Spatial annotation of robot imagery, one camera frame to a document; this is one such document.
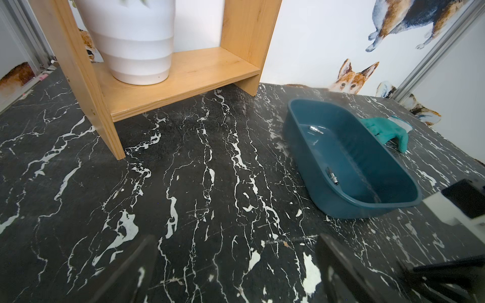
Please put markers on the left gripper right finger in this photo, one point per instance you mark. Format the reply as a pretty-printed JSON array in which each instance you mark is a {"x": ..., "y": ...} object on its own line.
[{"x": 345, "y": 279}]

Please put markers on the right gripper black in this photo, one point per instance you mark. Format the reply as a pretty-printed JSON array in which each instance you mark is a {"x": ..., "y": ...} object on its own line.
[{"x": 452, "y": 281}]

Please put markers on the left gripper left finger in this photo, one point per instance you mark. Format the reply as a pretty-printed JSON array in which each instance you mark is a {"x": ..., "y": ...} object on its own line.
[{"x": 128, "y": 277}]

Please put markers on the silver bit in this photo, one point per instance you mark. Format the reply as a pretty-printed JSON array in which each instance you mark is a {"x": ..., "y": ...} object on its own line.
[
  {"x": 315, "y": 129},
  {"x": 332, "y": 176}
]

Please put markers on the teal plastic storage box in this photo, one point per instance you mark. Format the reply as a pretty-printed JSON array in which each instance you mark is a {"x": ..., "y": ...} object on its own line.
[{"x": 371, "y": 180}]

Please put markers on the green work glove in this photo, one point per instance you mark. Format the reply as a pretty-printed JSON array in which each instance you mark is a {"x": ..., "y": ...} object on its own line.
[{"x": 387, "y": 129}]

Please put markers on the white flower pot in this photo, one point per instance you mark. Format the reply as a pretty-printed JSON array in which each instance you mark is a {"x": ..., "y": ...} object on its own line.
[{"x": 134, "y": 38}]

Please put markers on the wooden shelf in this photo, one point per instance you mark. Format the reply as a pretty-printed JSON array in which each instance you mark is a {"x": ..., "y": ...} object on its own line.
[{"x": 247, "y": 31}]

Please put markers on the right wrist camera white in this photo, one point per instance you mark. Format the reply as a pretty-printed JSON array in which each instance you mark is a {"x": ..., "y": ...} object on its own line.
[{"x": 462, "y": 203}]

